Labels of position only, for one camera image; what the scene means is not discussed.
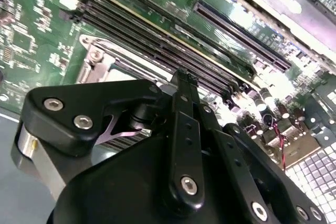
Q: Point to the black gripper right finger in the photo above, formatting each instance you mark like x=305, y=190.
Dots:
x=244, y=182

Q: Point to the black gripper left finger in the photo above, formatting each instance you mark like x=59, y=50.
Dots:
x=186, y=155

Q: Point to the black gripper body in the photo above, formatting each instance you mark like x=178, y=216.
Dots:
x=118, y=195

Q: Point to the metal socket locking lever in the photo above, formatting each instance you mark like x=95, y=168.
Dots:
x=126, y=55

